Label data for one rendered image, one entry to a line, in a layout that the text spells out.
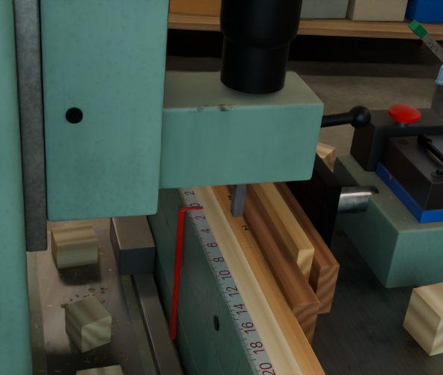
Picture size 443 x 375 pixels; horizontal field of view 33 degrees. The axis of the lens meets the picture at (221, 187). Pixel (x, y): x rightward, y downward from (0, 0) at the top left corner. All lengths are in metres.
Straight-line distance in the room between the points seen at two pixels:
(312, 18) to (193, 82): 3.04
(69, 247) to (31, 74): 0.36
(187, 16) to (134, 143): 2.95
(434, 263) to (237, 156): 0.21
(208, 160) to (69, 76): 0.14
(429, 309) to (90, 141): 0.29
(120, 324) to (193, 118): 0.27
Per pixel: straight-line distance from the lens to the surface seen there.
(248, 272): 0.58
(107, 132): 0.50
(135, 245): 0.77
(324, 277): 0.61
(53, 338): 0.74
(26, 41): 0.47
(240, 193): 0.63
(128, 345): 0.73
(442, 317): 0.60
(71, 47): 0.47
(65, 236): 0.81
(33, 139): 0.49
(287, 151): 0.59
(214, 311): 0.57
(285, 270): 0.59
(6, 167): 0.46
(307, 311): 0.57
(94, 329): 0.71
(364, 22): 3.67
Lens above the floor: 1.29
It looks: 30 degrees down
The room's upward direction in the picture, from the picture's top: 6 degrees clockwise
